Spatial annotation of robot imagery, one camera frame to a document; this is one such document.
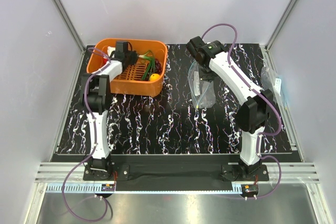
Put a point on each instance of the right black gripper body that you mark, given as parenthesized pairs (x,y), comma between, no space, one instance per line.
(203,71)

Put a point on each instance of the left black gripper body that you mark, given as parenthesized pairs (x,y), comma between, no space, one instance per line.
(131,56)

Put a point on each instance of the clear zip top bag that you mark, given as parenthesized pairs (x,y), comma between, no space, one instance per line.
(202,91)

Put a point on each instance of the green spring onion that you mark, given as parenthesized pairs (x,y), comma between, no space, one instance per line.
(145,66)

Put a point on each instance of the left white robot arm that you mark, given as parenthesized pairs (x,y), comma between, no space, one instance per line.
(96,100)

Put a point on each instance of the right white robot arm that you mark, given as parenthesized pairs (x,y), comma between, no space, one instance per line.
(255,103)

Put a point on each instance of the spare clear plastic bag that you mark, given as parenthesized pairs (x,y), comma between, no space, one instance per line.
(272,81)

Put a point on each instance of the orange plastic basket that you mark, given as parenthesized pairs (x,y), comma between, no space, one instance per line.
(125,82)

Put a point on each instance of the yellow orange fruit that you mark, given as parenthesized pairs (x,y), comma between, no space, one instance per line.
(154,77)

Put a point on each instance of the dark red grape bunch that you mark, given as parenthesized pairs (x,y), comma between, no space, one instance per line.
(157,66)

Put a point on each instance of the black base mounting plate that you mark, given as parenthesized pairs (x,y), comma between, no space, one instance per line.
(218,180)

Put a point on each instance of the left aluminium corner post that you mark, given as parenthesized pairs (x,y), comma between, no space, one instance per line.
(66,19)

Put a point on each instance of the aluminium corner post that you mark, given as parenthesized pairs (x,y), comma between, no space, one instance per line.
(286,14)
(66,19)

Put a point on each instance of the aluminium frame rail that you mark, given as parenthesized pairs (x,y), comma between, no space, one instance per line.
(50,172)

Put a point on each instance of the right aluminium corner post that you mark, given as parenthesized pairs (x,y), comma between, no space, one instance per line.
(286,14)

